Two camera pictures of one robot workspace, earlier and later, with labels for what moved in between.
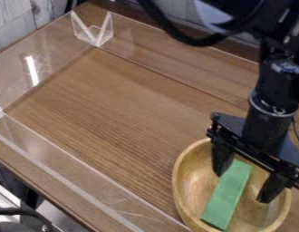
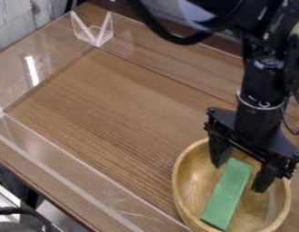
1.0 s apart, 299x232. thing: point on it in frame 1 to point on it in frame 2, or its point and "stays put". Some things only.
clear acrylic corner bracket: x=93 y=34 stays put
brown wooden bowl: x=194 y=183 stays put
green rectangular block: x=226 y=194 stays put
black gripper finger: x=273 y=186 to x=264 y=179
